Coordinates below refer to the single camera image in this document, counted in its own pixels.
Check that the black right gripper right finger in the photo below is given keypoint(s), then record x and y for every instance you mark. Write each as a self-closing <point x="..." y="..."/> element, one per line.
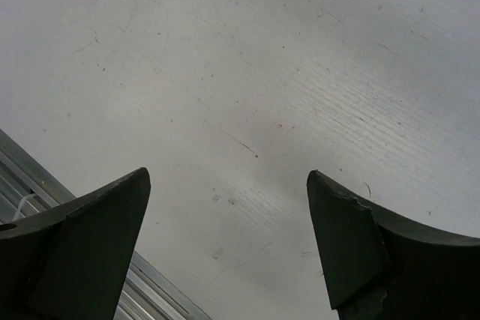
<point x="378" y="264"/>

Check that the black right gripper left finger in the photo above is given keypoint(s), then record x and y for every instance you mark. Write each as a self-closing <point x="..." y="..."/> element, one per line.
<point x="71" y="261"/>

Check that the aluminium table frame rails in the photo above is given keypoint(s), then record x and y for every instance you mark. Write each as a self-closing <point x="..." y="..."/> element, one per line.
<point x="146" y="294"/>

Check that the white cable tie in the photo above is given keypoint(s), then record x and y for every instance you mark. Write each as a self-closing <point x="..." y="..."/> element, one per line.
<point x="25" y="207"/>

